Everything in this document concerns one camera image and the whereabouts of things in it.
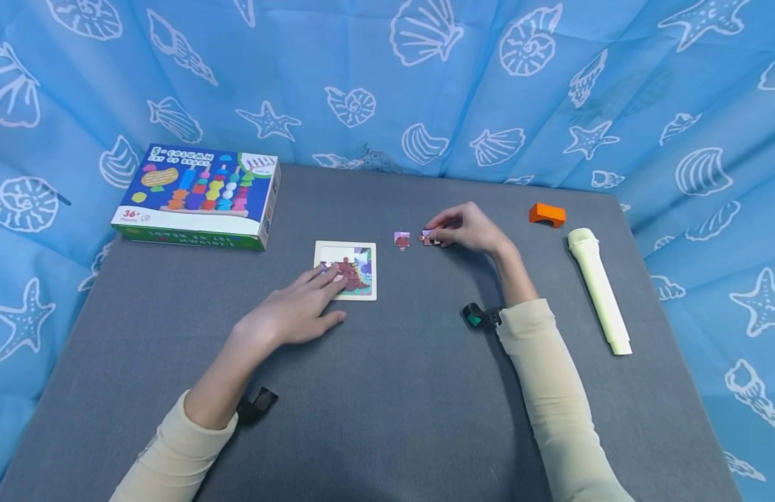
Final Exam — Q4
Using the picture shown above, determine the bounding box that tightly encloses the black wrist band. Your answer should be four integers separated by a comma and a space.
236, 387, 280, 427
462, 303, 505, 330

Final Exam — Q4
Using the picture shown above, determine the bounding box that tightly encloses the colourful bead toy box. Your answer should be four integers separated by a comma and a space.
110, 144, 282, 252

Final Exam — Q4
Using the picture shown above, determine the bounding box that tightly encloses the person's left forearm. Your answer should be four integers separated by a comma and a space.
109, 324, 266, 502

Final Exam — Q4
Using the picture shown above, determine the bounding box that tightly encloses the person's right forearm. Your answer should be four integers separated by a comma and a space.
491, 248, 636, 502

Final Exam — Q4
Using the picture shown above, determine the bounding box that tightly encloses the person's right hand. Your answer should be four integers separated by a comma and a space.
424, 201, 519, 261

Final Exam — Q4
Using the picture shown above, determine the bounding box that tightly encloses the pale green toy microphone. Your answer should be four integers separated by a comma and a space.
567, 227, 634, 356

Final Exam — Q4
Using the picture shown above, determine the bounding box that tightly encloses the person's left hand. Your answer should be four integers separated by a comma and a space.
232, 264, 350, 349

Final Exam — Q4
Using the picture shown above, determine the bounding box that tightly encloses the white framed puzzle board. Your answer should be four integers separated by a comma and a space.
313, 241, 378, 302

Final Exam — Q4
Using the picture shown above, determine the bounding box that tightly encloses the orange arch block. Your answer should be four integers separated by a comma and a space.
528, 203, 567, 229

